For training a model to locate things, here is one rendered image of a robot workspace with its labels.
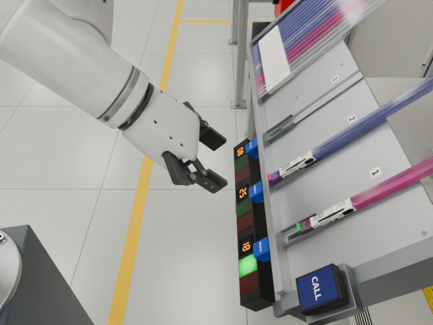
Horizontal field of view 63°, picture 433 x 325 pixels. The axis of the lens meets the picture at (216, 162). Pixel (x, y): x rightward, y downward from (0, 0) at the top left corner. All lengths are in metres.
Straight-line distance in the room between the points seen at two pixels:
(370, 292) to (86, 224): 1.21
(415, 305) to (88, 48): 0.75
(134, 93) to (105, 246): 1.02
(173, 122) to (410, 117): 0.67
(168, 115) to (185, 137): 0.04
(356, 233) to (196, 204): 1.07
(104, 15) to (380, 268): 0.46
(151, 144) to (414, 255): 0.32
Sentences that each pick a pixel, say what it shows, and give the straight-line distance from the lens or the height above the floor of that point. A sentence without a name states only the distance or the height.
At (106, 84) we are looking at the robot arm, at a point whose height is 0.93.
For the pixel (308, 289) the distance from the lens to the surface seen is 0.41.
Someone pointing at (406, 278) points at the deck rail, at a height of 0.81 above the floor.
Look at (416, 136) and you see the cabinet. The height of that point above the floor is 0.62.
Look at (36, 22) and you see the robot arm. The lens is 0.43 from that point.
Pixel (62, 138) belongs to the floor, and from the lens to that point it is 1.91.
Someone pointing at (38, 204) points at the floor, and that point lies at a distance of 1.64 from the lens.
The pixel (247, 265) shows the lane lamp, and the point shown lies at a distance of 0.56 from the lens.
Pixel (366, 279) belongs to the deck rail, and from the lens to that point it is 0.42.
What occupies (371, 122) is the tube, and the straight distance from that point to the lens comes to 0.52.
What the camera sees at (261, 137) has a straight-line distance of 0.64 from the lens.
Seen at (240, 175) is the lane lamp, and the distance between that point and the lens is 0.68.
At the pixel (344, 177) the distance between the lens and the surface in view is 0.51.
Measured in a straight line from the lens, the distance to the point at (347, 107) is 0.58.
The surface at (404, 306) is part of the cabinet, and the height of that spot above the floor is 0.41.
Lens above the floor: 1.15
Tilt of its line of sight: 45 degrees down
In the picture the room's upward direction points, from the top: straight up
